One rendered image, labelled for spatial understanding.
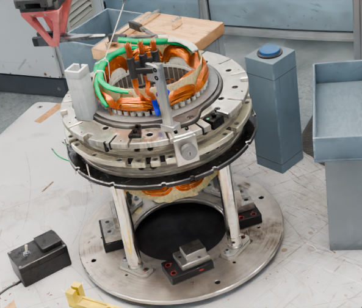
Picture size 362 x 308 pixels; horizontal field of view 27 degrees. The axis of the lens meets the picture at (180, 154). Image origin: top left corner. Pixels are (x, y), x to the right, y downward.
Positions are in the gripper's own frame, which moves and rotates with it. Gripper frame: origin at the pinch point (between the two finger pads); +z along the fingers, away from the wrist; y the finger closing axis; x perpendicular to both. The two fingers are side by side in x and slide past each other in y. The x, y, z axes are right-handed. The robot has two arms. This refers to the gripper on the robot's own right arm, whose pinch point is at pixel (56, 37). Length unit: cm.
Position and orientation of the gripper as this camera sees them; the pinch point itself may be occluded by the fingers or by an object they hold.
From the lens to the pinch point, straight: 131.3
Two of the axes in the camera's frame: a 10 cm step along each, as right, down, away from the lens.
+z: 1.6, 8.1, 5.6
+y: -2.1, 5.8, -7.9
